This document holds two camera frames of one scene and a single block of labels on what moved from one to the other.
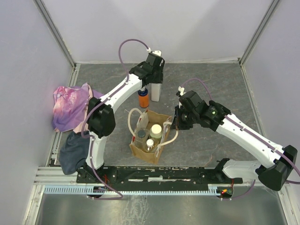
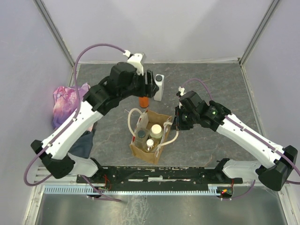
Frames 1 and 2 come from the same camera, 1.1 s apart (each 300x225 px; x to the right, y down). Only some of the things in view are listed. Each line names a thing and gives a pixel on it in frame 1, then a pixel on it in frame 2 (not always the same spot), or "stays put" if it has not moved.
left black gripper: x=159 y=80 → x=149 y=90
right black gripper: x=177 y=124 stays put
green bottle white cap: x=155 y=131 stays put
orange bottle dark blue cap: x=143 y=97 stays put
